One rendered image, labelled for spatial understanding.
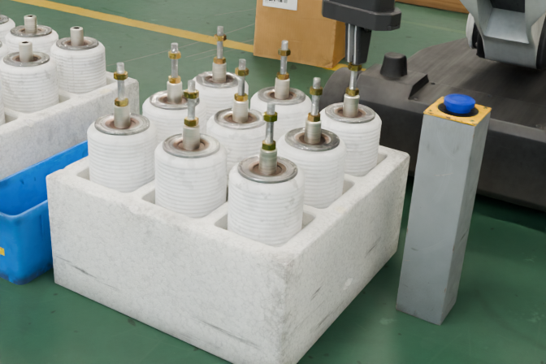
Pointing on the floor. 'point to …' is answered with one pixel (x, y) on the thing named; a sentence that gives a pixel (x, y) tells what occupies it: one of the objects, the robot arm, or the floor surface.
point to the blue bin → (29, 217)
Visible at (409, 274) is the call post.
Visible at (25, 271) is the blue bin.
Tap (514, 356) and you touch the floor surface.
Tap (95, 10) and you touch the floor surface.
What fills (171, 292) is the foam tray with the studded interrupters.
